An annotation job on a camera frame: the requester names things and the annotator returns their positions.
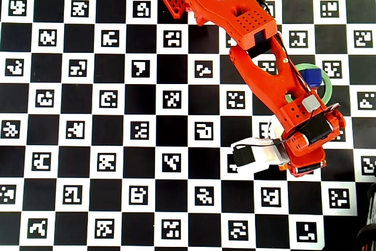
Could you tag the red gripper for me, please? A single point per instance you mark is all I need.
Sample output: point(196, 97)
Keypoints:
point(305, 170)

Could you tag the blue cube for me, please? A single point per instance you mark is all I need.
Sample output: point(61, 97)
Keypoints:
point(311, 77)

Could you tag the red robot arm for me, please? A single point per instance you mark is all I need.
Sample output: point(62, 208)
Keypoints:
point(258, 57)

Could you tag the small grey plastic box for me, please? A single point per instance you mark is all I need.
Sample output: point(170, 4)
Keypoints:
point(310, 104)

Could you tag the black stand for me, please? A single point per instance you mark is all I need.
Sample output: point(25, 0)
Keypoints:
point(371, 204)

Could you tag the black white marker mat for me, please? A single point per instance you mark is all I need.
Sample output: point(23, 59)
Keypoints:
point(117, 133)

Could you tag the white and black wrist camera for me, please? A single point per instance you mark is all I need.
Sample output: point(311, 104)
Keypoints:
point(261, 157)

